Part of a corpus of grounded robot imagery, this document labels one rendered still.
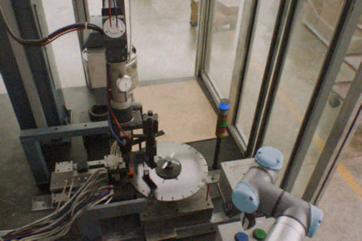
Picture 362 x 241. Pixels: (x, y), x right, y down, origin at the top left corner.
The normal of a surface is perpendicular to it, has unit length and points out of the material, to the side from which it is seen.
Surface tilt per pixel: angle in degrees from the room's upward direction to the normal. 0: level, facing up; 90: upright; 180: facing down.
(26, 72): 90
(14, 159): 0
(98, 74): 90
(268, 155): 0
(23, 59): 90
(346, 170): 0
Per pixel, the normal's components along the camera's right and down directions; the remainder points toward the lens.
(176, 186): 0.04, -0.78
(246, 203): -0.58, 0.49
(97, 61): 0.22, 0.62
